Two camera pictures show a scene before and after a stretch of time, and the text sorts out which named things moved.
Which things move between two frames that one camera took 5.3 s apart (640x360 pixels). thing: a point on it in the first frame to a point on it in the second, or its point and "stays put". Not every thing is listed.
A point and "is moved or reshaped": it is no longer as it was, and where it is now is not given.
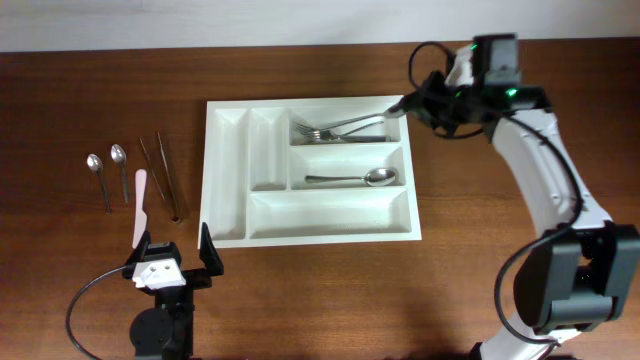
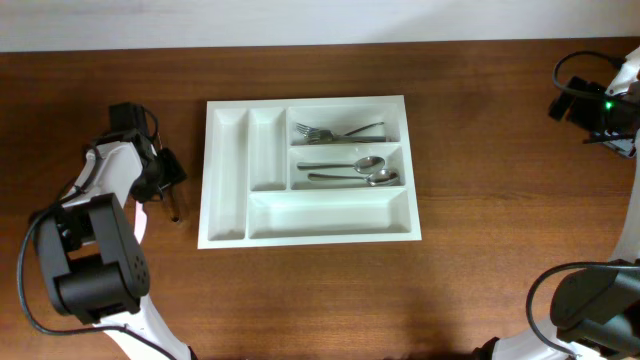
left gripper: (201, 277) to (175, 174)
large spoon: (390, 115) to (363, 165)
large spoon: (377, 177) stays put
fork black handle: (318, 135) is moved or reshaped
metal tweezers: (176, 217) stays put
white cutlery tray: (310, 171) stays put
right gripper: (418, 104) to (578, 114)
